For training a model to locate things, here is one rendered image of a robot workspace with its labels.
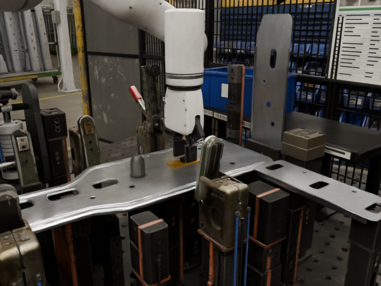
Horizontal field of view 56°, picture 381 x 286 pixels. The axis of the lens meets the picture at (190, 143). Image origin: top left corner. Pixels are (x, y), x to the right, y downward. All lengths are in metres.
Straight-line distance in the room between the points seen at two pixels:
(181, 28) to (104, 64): 2.88
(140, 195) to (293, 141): 0.41
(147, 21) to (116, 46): 2.59
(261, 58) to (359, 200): 0.45
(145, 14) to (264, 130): 0.44
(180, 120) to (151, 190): 0.17
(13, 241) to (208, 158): 0.34
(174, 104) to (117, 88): 2.72
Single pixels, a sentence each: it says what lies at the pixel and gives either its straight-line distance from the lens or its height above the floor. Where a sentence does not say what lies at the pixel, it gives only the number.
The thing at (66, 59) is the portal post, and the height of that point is 0.64.
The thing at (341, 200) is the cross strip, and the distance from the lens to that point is 0.74.
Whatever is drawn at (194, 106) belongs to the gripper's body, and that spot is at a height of 1.15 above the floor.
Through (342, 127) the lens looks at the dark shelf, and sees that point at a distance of 1.12.
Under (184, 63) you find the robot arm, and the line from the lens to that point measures 0.76.
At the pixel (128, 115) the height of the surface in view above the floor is 0.49.
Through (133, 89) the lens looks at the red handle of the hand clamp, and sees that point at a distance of 1.02.
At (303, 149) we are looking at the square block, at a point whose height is 1.03.
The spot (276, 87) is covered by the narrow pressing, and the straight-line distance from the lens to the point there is 0.96.
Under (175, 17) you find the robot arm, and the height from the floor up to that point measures 1.33.
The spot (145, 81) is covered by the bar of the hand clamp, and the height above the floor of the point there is 1.18.
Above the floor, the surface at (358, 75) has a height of 1.18.
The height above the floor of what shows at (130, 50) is 1.10.
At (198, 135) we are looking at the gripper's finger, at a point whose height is 1.08.
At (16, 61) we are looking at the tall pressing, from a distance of 8.81.
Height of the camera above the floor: 1.31
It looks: 18 degrees down
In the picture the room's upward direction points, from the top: straight up
